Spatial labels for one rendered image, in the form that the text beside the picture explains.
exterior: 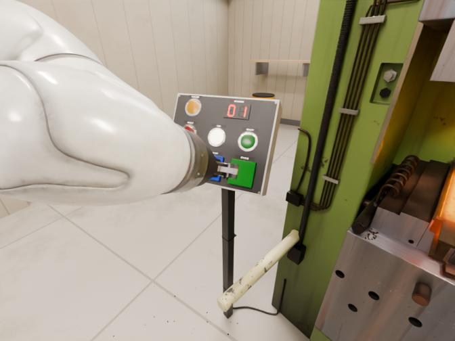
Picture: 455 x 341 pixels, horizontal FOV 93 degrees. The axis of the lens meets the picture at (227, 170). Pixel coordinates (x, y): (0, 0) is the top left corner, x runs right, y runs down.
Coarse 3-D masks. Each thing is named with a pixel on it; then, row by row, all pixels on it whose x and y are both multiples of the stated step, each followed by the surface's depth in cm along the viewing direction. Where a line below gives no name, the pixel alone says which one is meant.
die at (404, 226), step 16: (432, 160) 75; (400, 176) 67; (416, 176) 67; (432, 176) 65; (448, 176) 63; (416, 192) 58; (432, 192) 58; (384, 208) 53; (400, 208) 53; (416, 208) 51; (432, 208) 51; (384, 224) 54; (400, 224) 51; (416, 224) 49; (400, 240) 52; (416, 240) 50; (432, 240) 48; (448, 256) 47
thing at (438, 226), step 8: (448, 192) 55; (448, 200) 51; (448, 208) 49; (440, 216) 49; (448, 216) 46; (432, 224) 46; (440, 224) 45; (448, 224) 43; (440, 232) 41; (448, 232) 41; (440, 240) 39; (448, 240) 39; (432, 248) 42; (440, 248) 39; (448, 248) 38; (432, 256) 41; (440, 256) 40
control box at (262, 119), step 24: (192, 96) 70; (216, 96) 68; (192, 120) 70; (216, 120) 67; (240, 120) 64; (264, 120) 62; (216, 144) 66; (240, 144) 64; (264, 144) 62; (264, 168) 61; (264, 192) 64
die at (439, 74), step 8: (448, 40) 37; (448, 48) 37; (440, 56) 38; (448, 56) 37; (440, 64) 38; (448, 64) 38; (440, 72) 39; (448, 72) 38; (432, 80) 40; (440, 80) 39; (448, 80) 38
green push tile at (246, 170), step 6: (234, 162) 64; (240, 162) 63; (246, 162) 62; (252, 162) 62; (240, 168) 63; (246, 168) 62; (252, 168) 62; (240, 174) 63; (246, 174) 62; (252, 174) 62; (228, 180) 64; (234, 180) 63; (240, 180) 63; (246, 180) 62; (252, 180) 62; (246, 186) 62; (252, 186) 62
